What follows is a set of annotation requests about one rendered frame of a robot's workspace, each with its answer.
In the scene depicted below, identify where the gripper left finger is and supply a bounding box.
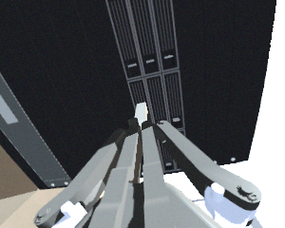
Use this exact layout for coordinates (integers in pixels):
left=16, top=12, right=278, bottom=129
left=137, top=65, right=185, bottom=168
left=33, top=103, right=143, bottom=228

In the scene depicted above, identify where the black server rack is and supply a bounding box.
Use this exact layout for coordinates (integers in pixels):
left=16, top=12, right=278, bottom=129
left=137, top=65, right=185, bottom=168
left=0, top=0, right=277, bottom=190

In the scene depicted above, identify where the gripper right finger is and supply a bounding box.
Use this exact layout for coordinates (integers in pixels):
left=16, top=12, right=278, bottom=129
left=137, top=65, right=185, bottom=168
left=140, top=103, right=262, bottom=228

